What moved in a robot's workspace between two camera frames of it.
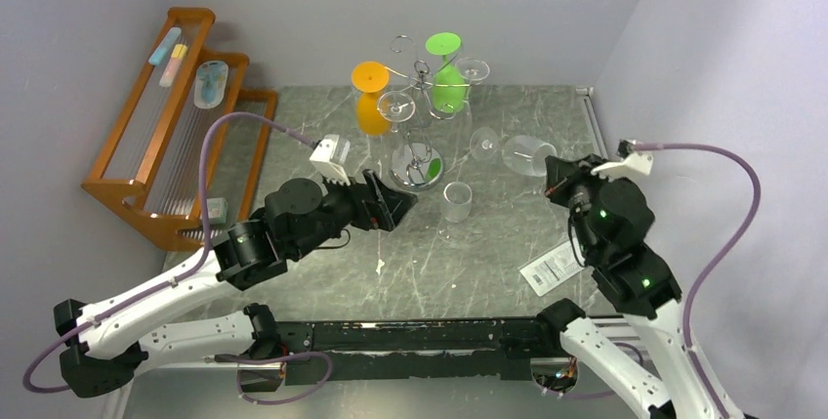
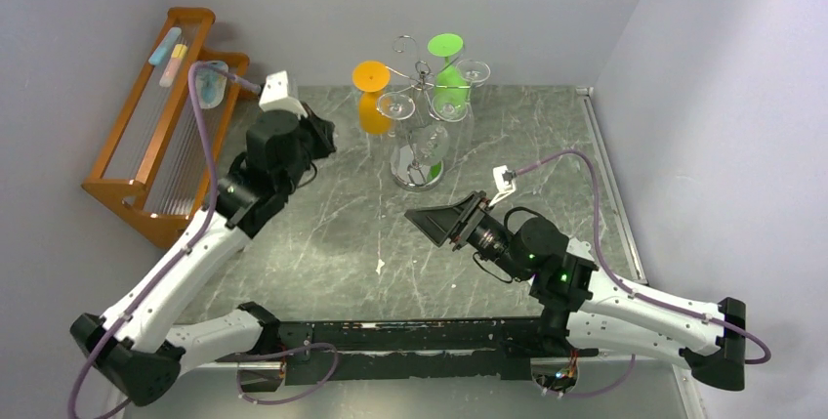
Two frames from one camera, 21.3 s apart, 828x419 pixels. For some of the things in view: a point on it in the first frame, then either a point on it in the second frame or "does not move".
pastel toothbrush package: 177,53 does not move
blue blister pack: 211,81 does not move
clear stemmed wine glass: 395,106 does not move
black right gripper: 559,177 → 466,222
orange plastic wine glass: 372,112 does not move
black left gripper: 379,206 → 325,133
